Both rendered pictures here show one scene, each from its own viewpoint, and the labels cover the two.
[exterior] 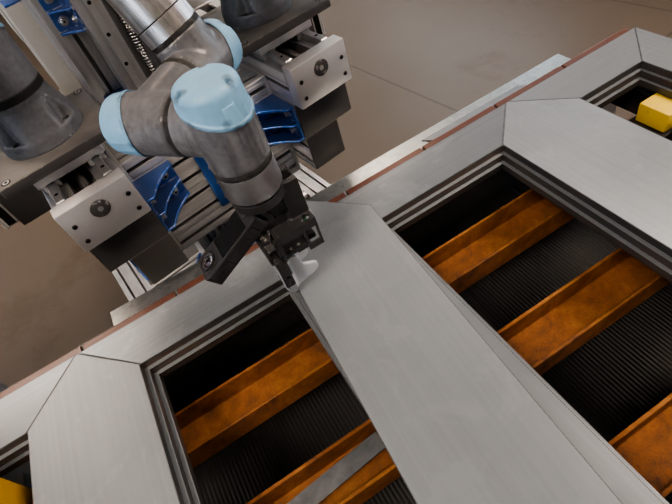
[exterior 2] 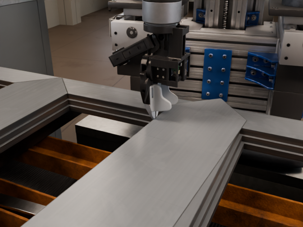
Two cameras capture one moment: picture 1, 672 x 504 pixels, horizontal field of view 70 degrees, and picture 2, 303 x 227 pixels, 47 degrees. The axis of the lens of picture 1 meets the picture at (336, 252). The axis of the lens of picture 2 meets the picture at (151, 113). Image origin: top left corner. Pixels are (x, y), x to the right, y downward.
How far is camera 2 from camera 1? 43 cm
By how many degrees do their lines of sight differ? 38
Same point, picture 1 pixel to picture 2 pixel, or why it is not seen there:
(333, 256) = (190, 121)
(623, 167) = not seen: outside the picture
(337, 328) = (140, 140)
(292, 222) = (166, 58)
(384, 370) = (124, 168)
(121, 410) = (39, 98)
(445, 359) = (154, 191)
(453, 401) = (123, 206)
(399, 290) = (191, 154)
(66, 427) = (22, 89)
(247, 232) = (140, 43)
